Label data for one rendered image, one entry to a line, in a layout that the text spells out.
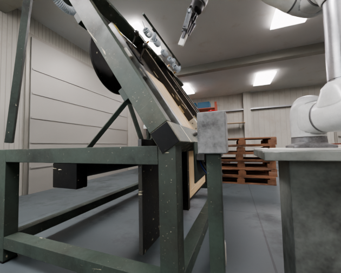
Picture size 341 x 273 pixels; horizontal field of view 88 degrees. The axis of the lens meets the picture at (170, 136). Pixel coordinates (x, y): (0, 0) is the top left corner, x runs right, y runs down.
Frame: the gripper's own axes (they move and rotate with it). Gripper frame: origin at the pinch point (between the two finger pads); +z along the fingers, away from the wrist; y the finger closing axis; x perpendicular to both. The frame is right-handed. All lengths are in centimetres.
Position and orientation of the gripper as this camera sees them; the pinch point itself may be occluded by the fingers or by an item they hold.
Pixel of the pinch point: (183, 39)
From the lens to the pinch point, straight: 111.6
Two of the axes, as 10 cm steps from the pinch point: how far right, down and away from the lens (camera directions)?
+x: 8.5, 4.0, -3.3
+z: -3.9, 9.2, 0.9
